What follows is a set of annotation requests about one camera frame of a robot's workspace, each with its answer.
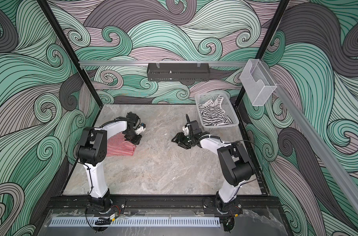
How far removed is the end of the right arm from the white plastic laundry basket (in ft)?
0.69

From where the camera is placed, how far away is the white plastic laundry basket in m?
1.02

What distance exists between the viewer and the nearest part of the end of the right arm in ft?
2.27
